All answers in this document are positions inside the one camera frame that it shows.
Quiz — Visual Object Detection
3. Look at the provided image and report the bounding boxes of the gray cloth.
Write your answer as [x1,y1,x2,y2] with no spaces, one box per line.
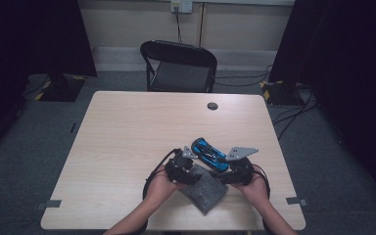
[177,164,229,216]

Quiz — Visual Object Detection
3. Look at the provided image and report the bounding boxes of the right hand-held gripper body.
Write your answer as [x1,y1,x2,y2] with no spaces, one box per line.
[220,146,259,186]

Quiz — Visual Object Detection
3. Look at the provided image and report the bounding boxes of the white wall socket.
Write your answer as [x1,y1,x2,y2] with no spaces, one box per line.
[170,0,194,14]

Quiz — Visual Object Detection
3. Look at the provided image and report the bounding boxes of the left hand-held gripper cable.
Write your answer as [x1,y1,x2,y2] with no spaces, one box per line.
[142,148,181,201]

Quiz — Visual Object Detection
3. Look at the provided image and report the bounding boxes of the gray tape piece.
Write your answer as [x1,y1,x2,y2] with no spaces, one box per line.
[34,199,63,211]
[285,196,309,208]

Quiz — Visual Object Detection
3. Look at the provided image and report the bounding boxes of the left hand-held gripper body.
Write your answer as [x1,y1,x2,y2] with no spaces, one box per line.
[164,145,204,186]

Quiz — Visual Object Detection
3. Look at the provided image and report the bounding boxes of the hand-held gripper cable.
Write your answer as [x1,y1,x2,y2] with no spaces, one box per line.
[252,164,271,200]
[142,148,181,201]

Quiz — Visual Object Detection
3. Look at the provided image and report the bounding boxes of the black floor cables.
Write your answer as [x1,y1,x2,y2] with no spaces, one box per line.
[214,64,319,142]

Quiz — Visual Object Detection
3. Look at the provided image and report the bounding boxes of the person's right hand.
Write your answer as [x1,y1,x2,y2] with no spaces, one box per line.
[231,172,270,205]

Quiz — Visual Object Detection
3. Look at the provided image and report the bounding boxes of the blue toy car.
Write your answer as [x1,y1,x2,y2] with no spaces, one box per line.
[190,137,231,171]

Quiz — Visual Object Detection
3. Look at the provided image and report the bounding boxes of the black folding chair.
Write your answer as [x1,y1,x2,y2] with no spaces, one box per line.
[139,39,218,94]

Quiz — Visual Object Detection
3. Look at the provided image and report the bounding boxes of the right hand-held gripper cable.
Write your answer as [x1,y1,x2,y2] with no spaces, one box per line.
[252,164,271,200]

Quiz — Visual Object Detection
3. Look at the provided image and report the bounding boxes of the black stand base yellow tape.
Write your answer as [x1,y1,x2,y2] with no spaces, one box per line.
[259,79,306,108]
[34,73,87,103]

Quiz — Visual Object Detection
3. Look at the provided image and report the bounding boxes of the person's left hand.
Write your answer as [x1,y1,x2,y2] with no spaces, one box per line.
[143,172,186,206]

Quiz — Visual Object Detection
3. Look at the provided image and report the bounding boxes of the black curtain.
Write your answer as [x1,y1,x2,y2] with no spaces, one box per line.
[268,0,376,210]
[0,0,98,165]

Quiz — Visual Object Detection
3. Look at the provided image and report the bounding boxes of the black power cable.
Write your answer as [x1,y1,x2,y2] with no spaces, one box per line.
[174,6,184,44]

